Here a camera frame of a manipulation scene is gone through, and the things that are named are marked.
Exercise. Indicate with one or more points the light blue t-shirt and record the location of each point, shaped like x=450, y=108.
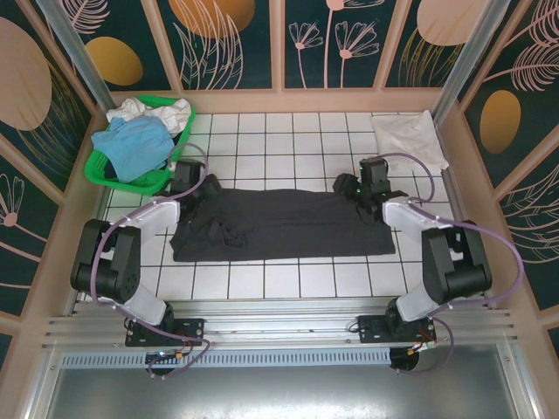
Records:
x=135, y=146

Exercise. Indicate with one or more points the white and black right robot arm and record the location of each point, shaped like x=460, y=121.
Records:
x=406, y=216

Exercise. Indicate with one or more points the navy cloth in basket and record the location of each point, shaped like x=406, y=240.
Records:
x=110, y=171

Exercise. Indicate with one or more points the green plastic basket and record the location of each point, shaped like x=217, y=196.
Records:
x=131, y=187

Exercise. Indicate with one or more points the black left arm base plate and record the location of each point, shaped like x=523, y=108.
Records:
x=192, y=329

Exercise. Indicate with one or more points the grey sheet metal panel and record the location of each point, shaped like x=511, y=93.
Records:
x=279, y=393

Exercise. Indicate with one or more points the dark grey t-shirt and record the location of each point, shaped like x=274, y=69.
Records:
x=297, y=222

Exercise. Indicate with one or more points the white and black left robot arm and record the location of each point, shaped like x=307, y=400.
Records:
x=157, y=214

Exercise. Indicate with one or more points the crumpled white t-shirt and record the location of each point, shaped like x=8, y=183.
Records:
x=174, y=113

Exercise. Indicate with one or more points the folded white t-shirt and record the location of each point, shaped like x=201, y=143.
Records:
x=410, y=137

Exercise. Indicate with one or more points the aluminium extrusion rail frame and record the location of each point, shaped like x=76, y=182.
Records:
x=279, y=325

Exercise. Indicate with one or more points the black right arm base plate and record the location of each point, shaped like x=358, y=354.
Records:
x=371, y=329

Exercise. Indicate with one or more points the aluminium frame post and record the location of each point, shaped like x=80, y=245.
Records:
x=463, y=57
x=83, y=57

